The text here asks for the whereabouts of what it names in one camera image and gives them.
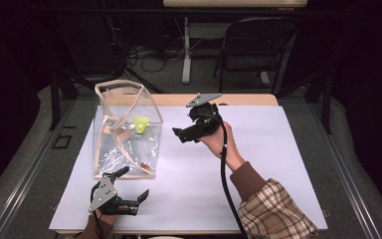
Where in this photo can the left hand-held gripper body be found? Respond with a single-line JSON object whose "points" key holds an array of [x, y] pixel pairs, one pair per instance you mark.
{"points": [[102, 195]]}

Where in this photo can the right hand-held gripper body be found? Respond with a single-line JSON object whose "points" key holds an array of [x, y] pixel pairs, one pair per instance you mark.
{"points": [[207, 121]]}

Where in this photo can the transparent bag with beige trim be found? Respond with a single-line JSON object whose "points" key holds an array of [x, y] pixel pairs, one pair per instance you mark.
{"points": [[122, 156]]}

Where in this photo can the yellow shuttlecock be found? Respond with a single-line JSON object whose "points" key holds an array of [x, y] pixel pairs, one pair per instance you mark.
{"points": [[141, 123]]}

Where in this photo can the person's left hand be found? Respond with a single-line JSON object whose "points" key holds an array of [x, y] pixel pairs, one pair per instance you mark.
{"points": [[106, 219]]}

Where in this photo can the person's right hand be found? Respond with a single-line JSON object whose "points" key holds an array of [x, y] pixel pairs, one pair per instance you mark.
{"points": [[217, 142]]}

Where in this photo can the white table mat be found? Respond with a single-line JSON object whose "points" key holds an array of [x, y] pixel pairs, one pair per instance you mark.
{"points": [[185, 192]]}

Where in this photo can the wooden table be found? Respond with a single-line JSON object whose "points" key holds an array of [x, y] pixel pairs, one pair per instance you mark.
{"points": [[245, 99]]}

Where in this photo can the black tripod leg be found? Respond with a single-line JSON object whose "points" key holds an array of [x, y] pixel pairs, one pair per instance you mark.
{"points": [[144, 81]]}

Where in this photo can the black folding chair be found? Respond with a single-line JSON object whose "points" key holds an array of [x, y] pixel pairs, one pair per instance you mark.
{"points": [[255, 43]]}

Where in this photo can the black metal stand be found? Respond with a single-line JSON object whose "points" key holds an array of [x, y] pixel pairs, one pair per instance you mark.
{"points": [[55, 99], [326, 103]]}

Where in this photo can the white desk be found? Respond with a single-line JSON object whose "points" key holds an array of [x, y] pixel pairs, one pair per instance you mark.
{"points": [[232, 3]]}

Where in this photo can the black square floor frame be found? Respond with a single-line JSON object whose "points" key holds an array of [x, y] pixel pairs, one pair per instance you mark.
{"points": [[54, 142]]}

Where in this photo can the aluminium floor rail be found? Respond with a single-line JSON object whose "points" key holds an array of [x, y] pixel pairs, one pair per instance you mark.
{"points": [[344, 172], [33, 166]]}

